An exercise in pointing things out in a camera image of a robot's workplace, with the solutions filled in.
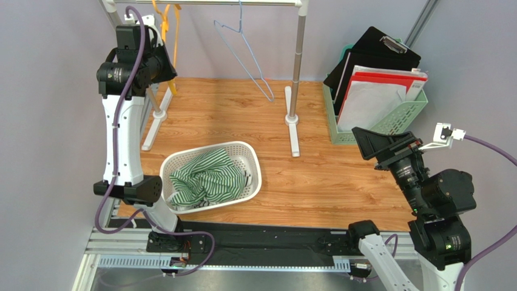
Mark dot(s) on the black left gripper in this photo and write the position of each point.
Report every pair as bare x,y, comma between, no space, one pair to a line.
168,72

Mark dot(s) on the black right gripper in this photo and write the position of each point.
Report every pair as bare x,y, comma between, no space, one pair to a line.
395,150

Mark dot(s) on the light blue wire hanger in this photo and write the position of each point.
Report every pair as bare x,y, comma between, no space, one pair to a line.
235,40

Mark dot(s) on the green white striped tank top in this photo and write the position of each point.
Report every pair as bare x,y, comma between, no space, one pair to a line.
210,178

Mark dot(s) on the black white striped tank top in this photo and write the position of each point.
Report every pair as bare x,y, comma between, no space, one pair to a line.
247,178

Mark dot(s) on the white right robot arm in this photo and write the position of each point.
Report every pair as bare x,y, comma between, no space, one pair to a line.
440,239

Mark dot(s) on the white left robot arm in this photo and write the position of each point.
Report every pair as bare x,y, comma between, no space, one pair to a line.
139,60

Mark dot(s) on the red white folder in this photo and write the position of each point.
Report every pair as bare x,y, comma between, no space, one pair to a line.
374,93

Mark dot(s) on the white metal clothes rack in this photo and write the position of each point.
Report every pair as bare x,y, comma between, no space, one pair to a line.
291,92

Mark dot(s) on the black clipboard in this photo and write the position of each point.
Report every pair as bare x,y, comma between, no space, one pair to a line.
374,49

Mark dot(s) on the white perforated laundry basket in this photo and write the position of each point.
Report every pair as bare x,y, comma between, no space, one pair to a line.
241,153

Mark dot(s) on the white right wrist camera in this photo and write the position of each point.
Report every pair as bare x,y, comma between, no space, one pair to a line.
443,137

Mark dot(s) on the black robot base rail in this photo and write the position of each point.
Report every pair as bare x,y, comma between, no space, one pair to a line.
255,245

